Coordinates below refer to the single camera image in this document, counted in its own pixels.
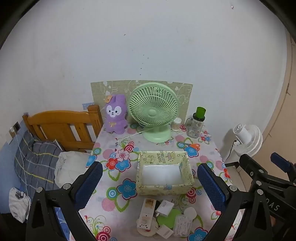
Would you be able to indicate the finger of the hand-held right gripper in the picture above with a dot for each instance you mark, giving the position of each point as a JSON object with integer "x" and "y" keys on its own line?
{"x": 281, "y": 162}
{"x": 248, "y": 164}

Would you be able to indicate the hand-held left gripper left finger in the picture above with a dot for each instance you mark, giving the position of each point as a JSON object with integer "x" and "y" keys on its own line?
{"x": 90, "y": 183}

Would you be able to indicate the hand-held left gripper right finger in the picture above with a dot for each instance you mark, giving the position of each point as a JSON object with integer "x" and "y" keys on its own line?
{"x": 211, "y": 187}

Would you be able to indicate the white round pad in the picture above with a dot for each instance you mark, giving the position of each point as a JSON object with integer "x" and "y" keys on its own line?
{"x": 190, "y": 212}

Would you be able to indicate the clear plastic packet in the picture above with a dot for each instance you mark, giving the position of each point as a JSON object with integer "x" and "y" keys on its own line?
{"x": 182, "y": 226}

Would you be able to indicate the yellow printed storage box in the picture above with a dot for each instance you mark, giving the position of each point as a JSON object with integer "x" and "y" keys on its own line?
{"x": 161, "y": 188}

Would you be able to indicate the green round disc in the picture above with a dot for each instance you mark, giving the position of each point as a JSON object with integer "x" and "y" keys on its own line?
{"x": 172, "y": 220}

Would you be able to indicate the white charger adapter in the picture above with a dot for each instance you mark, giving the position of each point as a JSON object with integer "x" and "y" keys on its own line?
{"x": 164, "y": 207}

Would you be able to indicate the small black item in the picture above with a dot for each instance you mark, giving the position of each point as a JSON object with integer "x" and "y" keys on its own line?
{"x": 157, "y": 205}

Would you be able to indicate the white box with tan label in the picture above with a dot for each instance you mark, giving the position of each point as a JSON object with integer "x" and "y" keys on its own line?
{"x": 148, "y": 206}

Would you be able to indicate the small white adapter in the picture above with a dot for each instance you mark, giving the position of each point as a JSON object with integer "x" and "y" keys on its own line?
{"x": 165, "y": 231}

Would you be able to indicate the cream round case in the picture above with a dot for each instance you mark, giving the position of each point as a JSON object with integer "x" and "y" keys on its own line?
{"x": 145, "y": 230}

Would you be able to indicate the white standing fan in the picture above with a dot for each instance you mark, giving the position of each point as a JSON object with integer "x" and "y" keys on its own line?
{"x": 248, "y": 141}

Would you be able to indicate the white cloth bundle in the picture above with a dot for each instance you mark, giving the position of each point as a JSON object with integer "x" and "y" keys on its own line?
{"x": 69, "y": 166}

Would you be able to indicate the beige door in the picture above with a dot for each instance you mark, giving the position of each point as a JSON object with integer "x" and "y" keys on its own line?
{"x": 286, "y": 104}

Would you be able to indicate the grey plaid blanket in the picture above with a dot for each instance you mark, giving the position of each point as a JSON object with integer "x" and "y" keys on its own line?
{"x": 34, "y": 162}

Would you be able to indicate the glass mug with green lid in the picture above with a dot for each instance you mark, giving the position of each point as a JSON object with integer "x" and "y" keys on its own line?
{"x": 195, "y": 127}

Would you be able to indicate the cotton swab jar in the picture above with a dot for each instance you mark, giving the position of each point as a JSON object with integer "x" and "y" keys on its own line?
{"x": 177, "y": 125}

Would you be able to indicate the purple plush bunny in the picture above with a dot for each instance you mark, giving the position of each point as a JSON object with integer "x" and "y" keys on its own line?
{"x": 115, "y": 115}

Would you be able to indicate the wooden chair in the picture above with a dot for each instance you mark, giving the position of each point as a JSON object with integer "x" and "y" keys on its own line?
{"x": 57, "y": 118}

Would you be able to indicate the white patterned cloth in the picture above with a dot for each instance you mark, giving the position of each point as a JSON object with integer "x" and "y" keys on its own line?
{"x": 19, "y": 204}

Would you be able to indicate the light blue sheet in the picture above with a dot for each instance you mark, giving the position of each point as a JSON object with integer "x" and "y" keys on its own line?
{"x": 7, "y": 166}

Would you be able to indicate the printed cardboard panel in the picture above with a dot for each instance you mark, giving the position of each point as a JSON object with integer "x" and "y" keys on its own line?
{"x": 99, "y": 92}

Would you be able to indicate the green desk fan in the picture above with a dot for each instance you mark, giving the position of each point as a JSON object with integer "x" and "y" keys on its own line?
{"x": 152, "y": 112}

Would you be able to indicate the wall socket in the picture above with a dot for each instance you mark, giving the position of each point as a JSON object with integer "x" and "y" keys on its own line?
{"x": 16, "y": 126}

